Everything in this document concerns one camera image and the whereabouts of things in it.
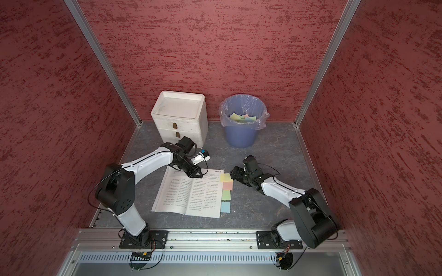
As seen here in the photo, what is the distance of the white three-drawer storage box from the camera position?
36.0 inches

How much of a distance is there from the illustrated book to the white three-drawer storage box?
0.78ft

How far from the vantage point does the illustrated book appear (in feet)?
2.70
